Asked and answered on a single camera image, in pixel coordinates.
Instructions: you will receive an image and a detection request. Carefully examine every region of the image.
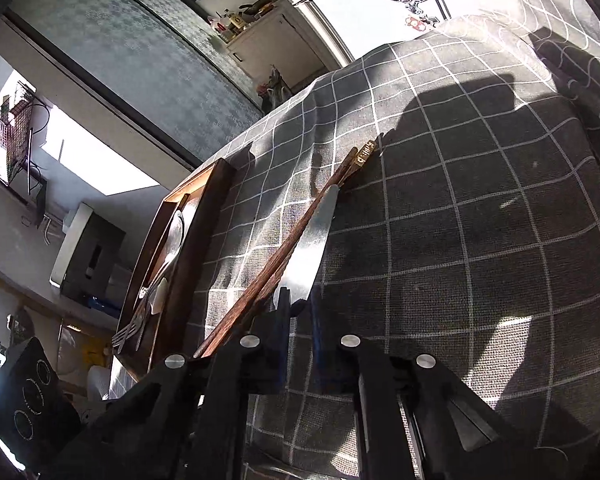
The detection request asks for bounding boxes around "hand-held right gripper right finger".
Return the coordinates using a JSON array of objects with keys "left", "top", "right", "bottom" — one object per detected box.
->
[{"left": 311, "top": 299, "right": 572, "bottom": 480}]

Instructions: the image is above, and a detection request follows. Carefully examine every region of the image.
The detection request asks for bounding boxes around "blue plastic stool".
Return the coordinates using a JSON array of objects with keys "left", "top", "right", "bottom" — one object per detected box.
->
[{"left": 85, "top": 295, "right": 124, "bottom": 319}]

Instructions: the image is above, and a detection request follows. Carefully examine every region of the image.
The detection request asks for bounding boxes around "white ceramic spoon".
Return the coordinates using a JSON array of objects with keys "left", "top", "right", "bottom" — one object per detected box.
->
[{"left": 147, "top": 277, "right": 170, "bottom": 317}]

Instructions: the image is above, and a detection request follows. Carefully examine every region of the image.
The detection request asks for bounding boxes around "beige kitchen cabinet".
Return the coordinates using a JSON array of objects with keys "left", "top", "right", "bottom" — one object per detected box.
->
[{"left": 227, "top": 7, "right": 332, "bottom": 89}]

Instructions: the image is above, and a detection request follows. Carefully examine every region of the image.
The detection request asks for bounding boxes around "rubbish bag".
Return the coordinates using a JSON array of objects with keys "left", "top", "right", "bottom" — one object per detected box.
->
[{"left": 256, "top": 64, "right": 294, "bottom": 111}]

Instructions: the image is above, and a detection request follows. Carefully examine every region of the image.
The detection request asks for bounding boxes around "metal water tap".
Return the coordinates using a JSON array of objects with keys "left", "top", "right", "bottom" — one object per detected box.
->
[{"left": 22, "top": 212, "right": 64, "bottom": 247}]

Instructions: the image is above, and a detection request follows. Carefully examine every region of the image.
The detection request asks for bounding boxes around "metal fork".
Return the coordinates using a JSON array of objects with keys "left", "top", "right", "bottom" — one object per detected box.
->
[{"left": 111, "top": 305, "right": 154, "bottom": 354}]

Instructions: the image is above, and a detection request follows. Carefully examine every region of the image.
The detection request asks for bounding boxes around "white wash basin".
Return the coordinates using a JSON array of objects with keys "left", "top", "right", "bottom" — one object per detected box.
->
[{"left": 50, "top": 202, "right": 97, "bottom": 287}]

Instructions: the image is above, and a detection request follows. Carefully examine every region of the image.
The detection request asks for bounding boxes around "brown wooden tray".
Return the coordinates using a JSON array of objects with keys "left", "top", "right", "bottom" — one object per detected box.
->
[{"left": 111, "top": 157, "right": 237, "bottom": 384}]

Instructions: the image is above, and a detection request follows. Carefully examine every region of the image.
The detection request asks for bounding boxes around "black wire wall rack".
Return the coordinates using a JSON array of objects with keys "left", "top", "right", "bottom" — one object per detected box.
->
[{"left": 0, "top": 82, "right": 49, "bottom": 207}]

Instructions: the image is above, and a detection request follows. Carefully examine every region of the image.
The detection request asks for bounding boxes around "shiny metal spoon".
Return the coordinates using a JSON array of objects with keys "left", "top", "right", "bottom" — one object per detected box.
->
[{"left": 139, "top": 209, "right": 187, "bottom": 306}]

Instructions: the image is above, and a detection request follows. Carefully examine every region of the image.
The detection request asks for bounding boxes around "dark grey checked tablecloth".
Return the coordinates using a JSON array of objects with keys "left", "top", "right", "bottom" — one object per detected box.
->
[{"left": 107, "top": 10, "right": 600, "bottom": 480}]

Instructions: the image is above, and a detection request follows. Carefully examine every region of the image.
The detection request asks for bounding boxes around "metal table knife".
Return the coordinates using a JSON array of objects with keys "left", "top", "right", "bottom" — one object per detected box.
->
[{"left": 274, "top": 184, "right": 340, "bottom": 319}]

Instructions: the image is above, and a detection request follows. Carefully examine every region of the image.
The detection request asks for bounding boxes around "checked cloth with lace trim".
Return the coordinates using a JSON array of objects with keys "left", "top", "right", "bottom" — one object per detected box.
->
[{"left": 467, "top": 0, "right": 600, "bottom": 171}]

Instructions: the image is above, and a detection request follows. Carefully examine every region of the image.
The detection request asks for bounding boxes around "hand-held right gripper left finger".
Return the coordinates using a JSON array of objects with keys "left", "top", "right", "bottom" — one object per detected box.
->
[{"left": 45, "top": 304, "right": 292, "bottom": 480}]

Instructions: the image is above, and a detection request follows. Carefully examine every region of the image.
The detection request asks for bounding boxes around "patterned sliding door panel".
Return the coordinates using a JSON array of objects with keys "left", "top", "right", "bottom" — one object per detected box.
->
[
  {"left": 100, "top": 0, "right": 232, "bottom": 47},
  {"left": 9, "top": 0, "right": 267, "bottom": 168}
]

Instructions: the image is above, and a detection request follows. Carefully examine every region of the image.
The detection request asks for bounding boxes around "silver refrigerator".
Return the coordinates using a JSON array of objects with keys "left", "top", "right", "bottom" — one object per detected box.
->
[{"left": 252, "top": 0, "right": 454, "bottom": 69}]

